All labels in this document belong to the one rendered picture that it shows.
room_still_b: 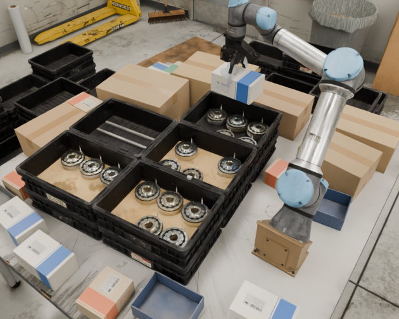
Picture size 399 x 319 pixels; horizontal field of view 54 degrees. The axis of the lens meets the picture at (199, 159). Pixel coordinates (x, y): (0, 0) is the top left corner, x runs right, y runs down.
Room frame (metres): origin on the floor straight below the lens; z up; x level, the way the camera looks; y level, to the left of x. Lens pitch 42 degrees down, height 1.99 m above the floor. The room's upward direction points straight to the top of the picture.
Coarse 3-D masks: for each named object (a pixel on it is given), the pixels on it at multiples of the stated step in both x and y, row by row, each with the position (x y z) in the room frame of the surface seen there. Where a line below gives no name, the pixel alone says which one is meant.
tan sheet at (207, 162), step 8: (176, 144) 1.38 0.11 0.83; (168, 152) 1.33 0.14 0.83; (200, 152) 1.33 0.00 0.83; (208, 152) 1.33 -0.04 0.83; (192, 160) 1.27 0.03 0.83; (200, 160) 1.27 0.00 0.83; (208, 160) 1.27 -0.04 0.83; (216, 160) 1.27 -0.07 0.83; (184, 168) 1.22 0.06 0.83; (200, 168) 1.22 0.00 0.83; (208, 168) 1.22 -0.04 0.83; (216, 168) 1.22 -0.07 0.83; (208, 176) 1.17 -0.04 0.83; (216, 176) 1.17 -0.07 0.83; (216, 184) 1.13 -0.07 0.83; (224, 184) 1.13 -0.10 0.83
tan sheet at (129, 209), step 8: (128, 200) 1.04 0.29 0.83; (184, 200) 1.04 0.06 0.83; (120, 208) 0.99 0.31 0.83; (128, 208) 0.99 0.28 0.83; (136, 208) 0.99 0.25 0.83; (144, 208) 0.99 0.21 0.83; (152, 208) 0.99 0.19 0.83; (120, 216) 0.95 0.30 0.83; (128, 216) 0.95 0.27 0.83; (136, 216) 0.95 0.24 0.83; (160, 216) 0.95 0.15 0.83; (168, 216) 0.95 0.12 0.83; (176, 216) 0.95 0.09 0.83; (168, 224) 0.92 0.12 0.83; (176, 224) 0.92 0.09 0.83; (184, 224) 0.92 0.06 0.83; (192, 232) 0.88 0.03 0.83
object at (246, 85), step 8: (224, 64) 1.57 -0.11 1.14; (216, 72) 1.50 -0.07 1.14; (240, 72) 1.50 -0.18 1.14; (248, 72) 1.50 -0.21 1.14; (256, 72) 1.50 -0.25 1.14; (216, 80) 1.48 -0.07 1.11; (224, 80) 1.46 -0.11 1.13; (232, 80) 1.44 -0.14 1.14; (240, 80) 1.43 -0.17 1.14; (248, 80) 1.43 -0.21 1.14; (256, 80) 1.43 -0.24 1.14; (216, 88) 1.48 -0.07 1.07; (224, 88) 1.46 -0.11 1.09; (232, 88) 1.43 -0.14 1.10; (240, 88) 1.41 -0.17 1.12; (248, 88) 1.39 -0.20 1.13; (256, 88) 1.43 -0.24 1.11; (232, 96) 1.43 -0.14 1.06; (240, 96) 1.41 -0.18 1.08; (248, 96) 1.39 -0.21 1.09; (256, 96) 1.43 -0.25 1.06
